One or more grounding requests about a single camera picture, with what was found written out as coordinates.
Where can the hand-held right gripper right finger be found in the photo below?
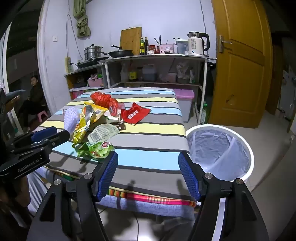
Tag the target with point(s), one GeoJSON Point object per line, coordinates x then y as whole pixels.
{"type": "Point", "coordinates": [187, 172]}

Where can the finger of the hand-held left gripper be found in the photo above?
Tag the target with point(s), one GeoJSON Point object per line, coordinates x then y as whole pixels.
{"type": "Point", "coordinates": [57, 139]}
{"type": "Point", "coordinates": [45, 134]}

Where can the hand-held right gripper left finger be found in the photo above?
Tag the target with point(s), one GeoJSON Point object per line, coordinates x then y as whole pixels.
{"type": "Point", "coordinates": [108, 172]}

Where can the white foam fruit net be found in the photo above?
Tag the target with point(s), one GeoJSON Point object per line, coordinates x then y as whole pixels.
{"type": "Point", "coordinates": [70, 118]}

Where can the green snack bag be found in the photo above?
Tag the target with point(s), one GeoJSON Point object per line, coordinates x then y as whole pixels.
{"type": "Point", "coordinates": [99, 149]}

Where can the clear bin liner bag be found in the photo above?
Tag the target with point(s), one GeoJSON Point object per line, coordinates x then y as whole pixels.
{"type": "Point", "coordinates": [215, 148]}

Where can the yellow snack bag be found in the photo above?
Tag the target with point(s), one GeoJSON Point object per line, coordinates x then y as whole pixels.
{"type": "Point", "coordinates": [89, 115]}

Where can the pale translucent food packet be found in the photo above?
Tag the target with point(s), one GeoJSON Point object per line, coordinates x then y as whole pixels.
{"type": "Point", "coordinates": [104, 132]}

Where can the red plastic bag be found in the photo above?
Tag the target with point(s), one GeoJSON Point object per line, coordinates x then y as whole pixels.
{"type": "Point", "coordinates": [100, 98]}

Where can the red snack wrapper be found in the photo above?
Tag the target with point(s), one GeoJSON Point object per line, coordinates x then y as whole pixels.
{"type": "Point", "coordinates": [134, 114]}

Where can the white round trash bin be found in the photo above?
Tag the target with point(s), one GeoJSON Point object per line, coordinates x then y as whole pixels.
{"type": "Point", "coordinates": [250, 162]}

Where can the red round cup lid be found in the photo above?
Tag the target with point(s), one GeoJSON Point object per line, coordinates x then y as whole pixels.
{"type": "Point", "coordinates": [113, 106]}

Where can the pink plastic stool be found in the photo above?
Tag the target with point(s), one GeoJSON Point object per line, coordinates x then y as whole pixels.
{"type": "Point", "coordinates": [41, 114]}

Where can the light blue blanket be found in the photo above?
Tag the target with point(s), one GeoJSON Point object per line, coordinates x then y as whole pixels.
{"type": "Point", "coordinates": [161, 209]}

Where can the colourful striped mat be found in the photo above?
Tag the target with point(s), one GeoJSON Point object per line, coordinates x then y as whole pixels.
{"type": "Point", "coordinates": [150, 199]}

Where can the green plastic bottle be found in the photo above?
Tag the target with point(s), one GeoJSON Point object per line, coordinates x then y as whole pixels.
{"type": "Point", "coordinates": [203, 114]}

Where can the pink plastic basket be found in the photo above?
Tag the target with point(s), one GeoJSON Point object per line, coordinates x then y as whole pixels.
{"type": "Point", "coordinates": [94, 83]}

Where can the low wooden shelf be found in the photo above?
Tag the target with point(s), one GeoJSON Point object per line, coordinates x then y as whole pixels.
{"type": "Point", "coordinates": [78, 73]}

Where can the yellow power strip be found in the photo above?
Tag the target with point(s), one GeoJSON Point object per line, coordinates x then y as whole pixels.
{"type": "Point", "coordinates": [68, 64]}

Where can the pink lid storage box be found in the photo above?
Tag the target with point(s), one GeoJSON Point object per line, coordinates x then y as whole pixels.
{"type": "Point", "coordinates": [183, 93]}

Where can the black induction cooker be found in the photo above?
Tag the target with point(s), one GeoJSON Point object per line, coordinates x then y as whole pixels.
{"type": "Point", "coordinates": [90, 62]}

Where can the white plastic bottle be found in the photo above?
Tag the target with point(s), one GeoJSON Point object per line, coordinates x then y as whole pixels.
{"type": "Point", "coordinates": [124, 74]}

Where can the steel steamer pot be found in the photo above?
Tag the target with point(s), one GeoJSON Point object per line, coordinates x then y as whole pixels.
{"type": "Point", "coordinates": [92, 52]}

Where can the small pink bucket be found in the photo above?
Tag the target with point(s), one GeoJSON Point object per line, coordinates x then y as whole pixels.
{"type": "Point", "coordinates": [171, 77]}

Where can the cooking oil bottle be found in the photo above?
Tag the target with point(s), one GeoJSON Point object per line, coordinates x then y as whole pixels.
{"type": "Point", "coordinates": [132, 74]}

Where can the crumpled plastic bags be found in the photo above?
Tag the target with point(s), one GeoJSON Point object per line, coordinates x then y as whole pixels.
{"type": "Point", "coordinates": [183, 71]}

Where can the grey plastic jug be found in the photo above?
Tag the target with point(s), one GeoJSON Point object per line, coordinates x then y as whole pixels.
{"type": "Point", "coordinates": [149, 74]}

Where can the black frying pan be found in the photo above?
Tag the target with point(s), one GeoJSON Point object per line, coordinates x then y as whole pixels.
{"type": "Point", "coordinates": [120, 53]}

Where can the green knotted curtain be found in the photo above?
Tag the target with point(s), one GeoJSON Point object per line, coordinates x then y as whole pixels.
{"type": "Point", "coordinates": [82, 25]}

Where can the yellow wooden door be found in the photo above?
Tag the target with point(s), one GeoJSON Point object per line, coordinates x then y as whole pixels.
{"type": "Point", "coordinates": [242, 69]}

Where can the white kitchen shelf rack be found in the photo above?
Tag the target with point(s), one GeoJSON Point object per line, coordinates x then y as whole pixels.
{"type": "Point", "coordinates": [161, 56]}

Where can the wooden cutting board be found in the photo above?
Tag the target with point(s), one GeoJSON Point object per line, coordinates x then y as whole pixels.
{"type": "Point", "coordinates": [129, 39]}

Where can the dark green-label sauce bottle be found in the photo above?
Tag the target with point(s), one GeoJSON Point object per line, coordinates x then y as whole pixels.
{"type": "Point", "coordinates": [142, 47]}

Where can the clear water pitcher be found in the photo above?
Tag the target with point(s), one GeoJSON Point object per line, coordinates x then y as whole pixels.
{"type": "Point", "coordinates": [181, 47]}

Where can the pink utensil holder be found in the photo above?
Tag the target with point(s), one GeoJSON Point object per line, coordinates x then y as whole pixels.
{"type": "Point", "coordinates": [166, 49]}

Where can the white electric kettle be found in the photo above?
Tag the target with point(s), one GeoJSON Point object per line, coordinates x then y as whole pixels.
{"type": "Point", "coordinates": [195, 46]}

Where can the dark tall sauce bottle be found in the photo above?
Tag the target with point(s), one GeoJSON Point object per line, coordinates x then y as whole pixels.
{"type": "Point", "coordinates": [146, 47]}

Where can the red sauce jar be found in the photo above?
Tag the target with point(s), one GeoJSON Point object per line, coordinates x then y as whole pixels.
{"type": "Point", "coordinates": [152, 48]}

